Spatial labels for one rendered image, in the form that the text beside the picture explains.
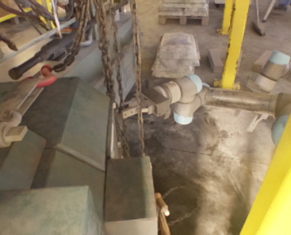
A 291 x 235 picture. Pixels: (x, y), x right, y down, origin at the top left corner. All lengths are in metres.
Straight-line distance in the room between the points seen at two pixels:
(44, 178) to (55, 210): 0.09
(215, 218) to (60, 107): 1.00
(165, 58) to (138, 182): 2.02
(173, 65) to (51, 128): 2.01
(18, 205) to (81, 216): 0.07
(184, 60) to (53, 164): 2.09
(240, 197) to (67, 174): 1.14
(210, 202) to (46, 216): 1.13
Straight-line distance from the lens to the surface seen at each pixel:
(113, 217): 0.39
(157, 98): 0.78
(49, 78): 0.55
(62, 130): 0.43
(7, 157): 0.36
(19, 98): 0.46
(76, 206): 0.27
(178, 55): 2.37
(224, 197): 1.38
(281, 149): 0.48
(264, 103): 0.93
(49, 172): 0.36
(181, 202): 1.32
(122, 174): 0.43
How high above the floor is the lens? 1.09
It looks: 37 degrees down
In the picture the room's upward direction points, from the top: 2 degrees counter-clockwise
